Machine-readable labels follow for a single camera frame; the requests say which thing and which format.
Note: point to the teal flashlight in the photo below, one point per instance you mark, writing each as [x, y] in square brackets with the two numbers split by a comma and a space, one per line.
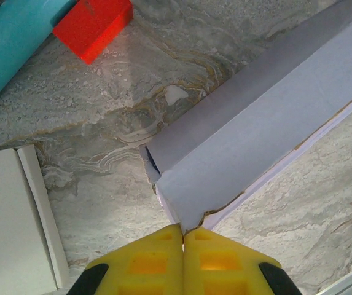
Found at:
[10, 46]

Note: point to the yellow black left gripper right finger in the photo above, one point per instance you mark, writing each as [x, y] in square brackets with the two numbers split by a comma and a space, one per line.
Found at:
[234, 267]

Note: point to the aluminium frame side rail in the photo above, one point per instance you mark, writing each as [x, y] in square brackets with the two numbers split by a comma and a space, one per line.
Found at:
[347, 281]

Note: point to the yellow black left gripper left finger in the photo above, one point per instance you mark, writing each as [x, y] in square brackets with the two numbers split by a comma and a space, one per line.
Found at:
[139, 267]

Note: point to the red block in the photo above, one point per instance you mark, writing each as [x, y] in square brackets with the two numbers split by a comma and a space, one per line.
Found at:
[92, 27]

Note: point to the lavender cardboard paper box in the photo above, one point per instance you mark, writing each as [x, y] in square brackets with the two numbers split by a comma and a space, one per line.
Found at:
[255, 129]

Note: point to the white cardboard paper box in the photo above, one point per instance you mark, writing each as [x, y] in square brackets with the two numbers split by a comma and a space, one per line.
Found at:
[13, 221]

